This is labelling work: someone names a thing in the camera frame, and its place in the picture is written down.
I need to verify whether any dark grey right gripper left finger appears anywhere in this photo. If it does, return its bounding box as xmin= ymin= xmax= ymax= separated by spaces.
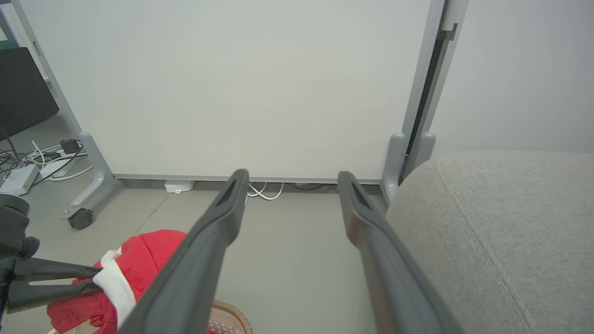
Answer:
xmin=118 ymin=169 xmax=250 ymax=334

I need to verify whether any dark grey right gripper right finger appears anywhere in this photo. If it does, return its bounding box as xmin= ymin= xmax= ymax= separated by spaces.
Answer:
xmin=338 ymin=171 xmax=462 ymax=334

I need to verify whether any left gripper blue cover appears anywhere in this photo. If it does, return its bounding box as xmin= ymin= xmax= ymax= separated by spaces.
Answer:
xmin=0 ymin=194 xmax=104 ymax=321

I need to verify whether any red garment with white trim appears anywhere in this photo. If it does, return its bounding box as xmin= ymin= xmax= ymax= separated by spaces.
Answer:
xmin=46 ymin=229 xmax=219 ymax=334

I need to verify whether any cream perforated laundry basket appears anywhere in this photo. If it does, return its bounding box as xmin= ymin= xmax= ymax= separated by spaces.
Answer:
xmin=46 ymin=300 xmax=254 ymax=334

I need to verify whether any black caster wheel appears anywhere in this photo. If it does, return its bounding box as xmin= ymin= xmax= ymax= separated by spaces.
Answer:
xmin=68 ymin=209 xmax=95 ymax=231

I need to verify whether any small white box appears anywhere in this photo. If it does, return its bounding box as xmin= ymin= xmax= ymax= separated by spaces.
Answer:
xmin=164 ymin=180 xmax=196 ymax=195

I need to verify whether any white flat box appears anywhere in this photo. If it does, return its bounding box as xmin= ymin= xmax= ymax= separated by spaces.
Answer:
xmin=0 ymin=164 xmax=41 ymax=197

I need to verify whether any white power strip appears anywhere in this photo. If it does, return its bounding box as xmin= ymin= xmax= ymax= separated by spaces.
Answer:
xmin=39 ymin=155 xmax=82 ymax=180

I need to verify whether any grey panel foot with caster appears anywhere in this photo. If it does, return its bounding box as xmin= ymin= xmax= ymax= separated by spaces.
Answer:
xmin=62 ymin=131 xmax=117 ymax=219

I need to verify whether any grey fabric sofa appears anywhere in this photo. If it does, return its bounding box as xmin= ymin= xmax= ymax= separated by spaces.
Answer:
xmin=385 ymin=149 xmax=594 ymax=334

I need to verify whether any black power adapter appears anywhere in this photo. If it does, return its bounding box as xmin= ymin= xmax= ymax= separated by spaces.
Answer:
xmin=59 ymin=139 xmax=84 ymax=155

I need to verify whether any large white partition panel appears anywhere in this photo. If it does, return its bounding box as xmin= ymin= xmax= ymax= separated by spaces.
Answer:
xmin=9 ymin=0 xmax=447 ymax=186

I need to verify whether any narrow white partition panel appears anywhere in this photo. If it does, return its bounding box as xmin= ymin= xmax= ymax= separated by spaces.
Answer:
xmin=403 ymin=0 xmax=594 ymax=161

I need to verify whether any grey metal table leg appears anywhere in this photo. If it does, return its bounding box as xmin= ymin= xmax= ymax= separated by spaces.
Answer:
xmin=0 ymin=8 xmax=20 ymax=48

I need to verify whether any looped white cable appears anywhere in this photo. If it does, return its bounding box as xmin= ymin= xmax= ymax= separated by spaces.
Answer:
xmin=245 ymin=182 xmax=285 ymax=201

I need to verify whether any long white cable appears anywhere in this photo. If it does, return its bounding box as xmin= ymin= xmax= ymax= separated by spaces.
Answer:
xmin=26 ymin=139 xmax=95 ymax=182

